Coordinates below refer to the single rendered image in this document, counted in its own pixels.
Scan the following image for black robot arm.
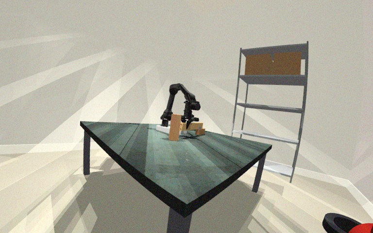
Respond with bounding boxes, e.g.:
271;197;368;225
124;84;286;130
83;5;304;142
160;83;201;127

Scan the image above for brown wooden rail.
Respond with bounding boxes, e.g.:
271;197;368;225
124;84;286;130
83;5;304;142
180;123;203;131

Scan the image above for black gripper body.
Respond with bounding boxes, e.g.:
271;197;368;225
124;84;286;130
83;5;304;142
181;109;199;121

